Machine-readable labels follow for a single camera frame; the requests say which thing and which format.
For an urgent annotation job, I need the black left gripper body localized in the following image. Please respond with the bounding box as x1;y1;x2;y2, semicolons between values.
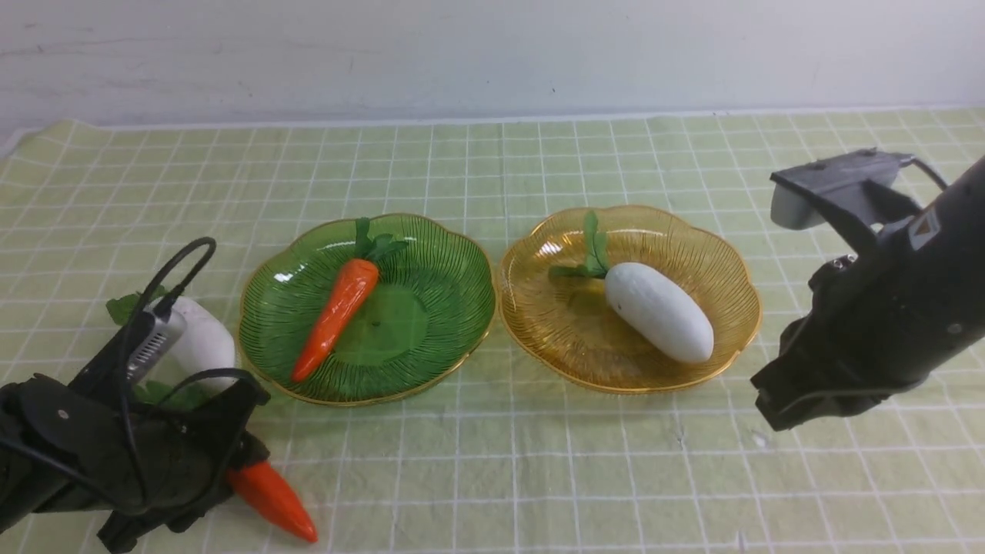
15;374;270;553

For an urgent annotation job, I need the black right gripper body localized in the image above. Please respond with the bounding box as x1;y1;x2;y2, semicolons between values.
751;255;956;431

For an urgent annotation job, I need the orange toy carrot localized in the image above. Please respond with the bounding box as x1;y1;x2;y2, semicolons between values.
135;380;319;544
291;218;408;383

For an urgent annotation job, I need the white toy radish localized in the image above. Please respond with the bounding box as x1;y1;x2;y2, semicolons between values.
549;211;715;364
150;288;237;375

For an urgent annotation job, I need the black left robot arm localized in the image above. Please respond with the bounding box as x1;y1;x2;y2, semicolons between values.
2;374;270;553

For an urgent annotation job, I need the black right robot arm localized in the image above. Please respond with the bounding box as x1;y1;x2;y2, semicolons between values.
750;148;984;431

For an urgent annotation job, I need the amber ribbed plastic plate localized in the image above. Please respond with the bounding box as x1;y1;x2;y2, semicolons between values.
500;205;763;394

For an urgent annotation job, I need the green ribbed plastic plate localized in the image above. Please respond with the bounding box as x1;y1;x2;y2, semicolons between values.
237;213;497;406

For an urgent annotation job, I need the green checked tablecloth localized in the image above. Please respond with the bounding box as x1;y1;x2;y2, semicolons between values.
1;108;984;553

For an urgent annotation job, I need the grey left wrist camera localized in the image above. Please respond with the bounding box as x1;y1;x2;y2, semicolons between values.
123;298;187;386

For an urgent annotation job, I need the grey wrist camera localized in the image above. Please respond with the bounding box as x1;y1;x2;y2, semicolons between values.
770;148;921;255
123;298;187;386

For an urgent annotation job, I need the black left camera cable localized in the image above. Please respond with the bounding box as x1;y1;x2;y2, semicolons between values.
0;237;259;515

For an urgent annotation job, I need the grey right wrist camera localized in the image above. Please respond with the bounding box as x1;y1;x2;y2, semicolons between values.
770;148;921;255

